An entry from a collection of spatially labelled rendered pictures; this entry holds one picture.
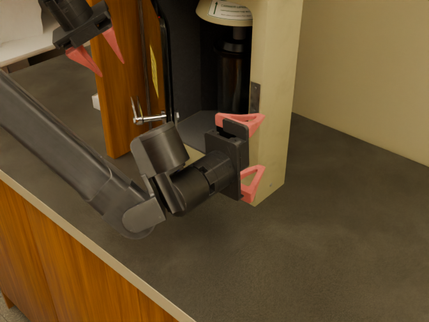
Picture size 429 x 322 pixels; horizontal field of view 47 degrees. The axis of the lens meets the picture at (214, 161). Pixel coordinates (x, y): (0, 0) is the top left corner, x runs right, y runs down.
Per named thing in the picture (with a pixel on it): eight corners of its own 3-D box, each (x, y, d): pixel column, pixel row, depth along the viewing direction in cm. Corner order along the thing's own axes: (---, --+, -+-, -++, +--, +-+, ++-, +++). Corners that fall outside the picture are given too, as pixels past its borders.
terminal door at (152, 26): (154, 138, 122) (140, -32, 98) (177, 220, 97) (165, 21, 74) (151, 138, 121) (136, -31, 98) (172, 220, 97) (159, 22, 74)
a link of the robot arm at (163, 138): (131, 221, 75) (128, 237, 67) (97, 153, 73) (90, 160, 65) (203, 188, 76) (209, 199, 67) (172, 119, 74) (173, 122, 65)
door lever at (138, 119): (157, 101, 96) (156, 89, 94) (165, 126, 88) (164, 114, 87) (129, 105, 95) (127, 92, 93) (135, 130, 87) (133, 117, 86)
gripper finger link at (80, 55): (90, 74, 90) (57, 30, 84) (124, 53, 89) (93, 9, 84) (92, 90, 84) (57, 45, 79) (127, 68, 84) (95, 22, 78)
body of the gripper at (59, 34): (59, 39, 85) (30, 2, 81) (110, 8, 84) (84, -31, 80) (59, 53, 80) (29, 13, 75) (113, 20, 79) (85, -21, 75)
